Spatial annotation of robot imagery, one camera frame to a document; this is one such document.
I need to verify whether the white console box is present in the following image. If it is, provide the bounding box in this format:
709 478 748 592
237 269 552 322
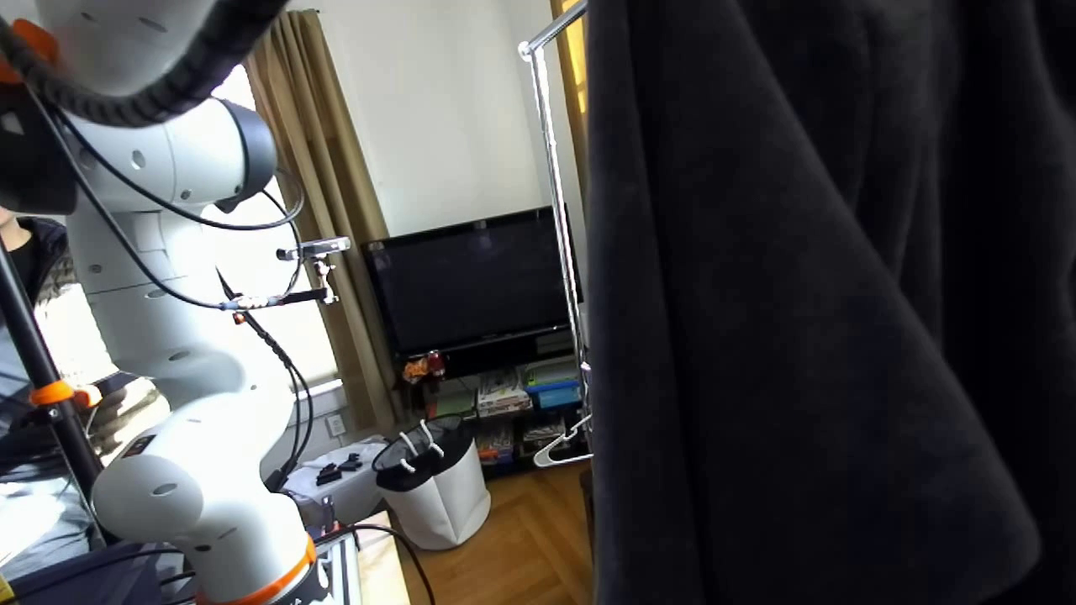
278 440 389 524

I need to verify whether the black tripod with orange clamp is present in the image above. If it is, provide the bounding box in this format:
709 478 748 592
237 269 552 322
0 247 111 546

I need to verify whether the black camera boom stand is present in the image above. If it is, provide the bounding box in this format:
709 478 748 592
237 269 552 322
215 231 352 319

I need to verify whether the dark television stand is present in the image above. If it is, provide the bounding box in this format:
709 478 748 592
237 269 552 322
389 326 591 482

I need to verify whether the white plastic clothes hanger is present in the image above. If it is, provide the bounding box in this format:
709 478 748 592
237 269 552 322
529 409 597 473

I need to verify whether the white bin with black rim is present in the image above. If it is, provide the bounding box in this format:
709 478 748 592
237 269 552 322
371 416 495 556

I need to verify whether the metal vertical pole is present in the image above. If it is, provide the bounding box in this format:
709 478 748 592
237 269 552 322
514 0 597 454

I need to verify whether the black cloth garment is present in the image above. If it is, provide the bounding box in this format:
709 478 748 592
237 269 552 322
580 0 1076 605

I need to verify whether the small red figurine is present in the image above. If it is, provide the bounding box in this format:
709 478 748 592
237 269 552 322
399 347 448 391

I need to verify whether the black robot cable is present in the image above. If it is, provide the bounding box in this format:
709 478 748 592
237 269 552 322
16 86 437 605

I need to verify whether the black flat screen television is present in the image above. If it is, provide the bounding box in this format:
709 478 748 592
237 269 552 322
367 205 575 359

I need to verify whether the tan window curtain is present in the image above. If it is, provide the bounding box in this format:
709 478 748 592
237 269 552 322
547 0 595 156

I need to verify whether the brown pleated curtain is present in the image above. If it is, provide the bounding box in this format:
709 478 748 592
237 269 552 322
242 8 403 438

